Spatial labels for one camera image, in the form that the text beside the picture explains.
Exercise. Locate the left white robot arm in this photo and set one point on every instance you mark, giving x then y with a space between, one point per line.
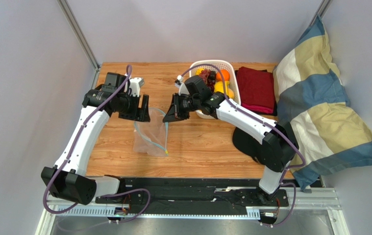
67 178

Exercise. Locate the striped blue yellow pillow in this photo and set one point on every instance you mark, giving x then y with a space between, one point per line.
310 96

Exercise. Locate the black baseball cap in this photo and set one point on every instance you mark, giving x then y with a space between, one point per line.
247 143

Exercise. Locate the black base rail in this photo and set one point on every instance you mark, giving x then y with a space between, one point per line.
195 196

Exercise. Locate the yellow banana bunch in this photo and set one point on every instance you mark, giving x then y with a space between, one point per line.
218 87

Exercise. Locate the folded red cloth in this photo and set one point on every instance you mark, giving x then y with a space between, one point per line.
256 90

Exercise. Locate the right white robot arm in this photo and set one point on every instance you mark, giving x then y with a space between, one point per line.
274 142

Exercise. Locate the dark purple grape bunch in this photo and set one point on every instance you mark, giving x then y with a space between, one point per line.
211 80

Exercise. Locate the orange fruit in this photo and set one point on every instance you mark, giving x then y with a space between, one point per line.
223 75

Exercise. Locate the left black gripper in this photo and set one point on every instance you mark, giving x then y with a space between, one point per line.
140 114

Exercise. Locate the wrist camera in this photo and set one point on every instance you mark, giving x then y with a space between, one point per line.
134 85
182 89

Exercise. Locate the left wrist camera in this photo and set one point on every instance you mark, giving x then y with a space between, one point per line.
134 85

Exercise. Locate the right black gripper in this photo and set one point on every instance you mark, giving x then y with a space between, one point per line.
178 106

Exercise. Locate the clear zip top bag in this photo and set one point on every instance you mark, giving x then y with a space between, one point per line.
151 137

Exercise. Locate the white plastic basket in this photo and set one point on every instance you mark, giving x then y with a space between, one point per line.
231 83

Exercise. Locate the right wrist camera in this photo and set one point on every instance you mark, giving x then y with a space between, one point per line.
182 89

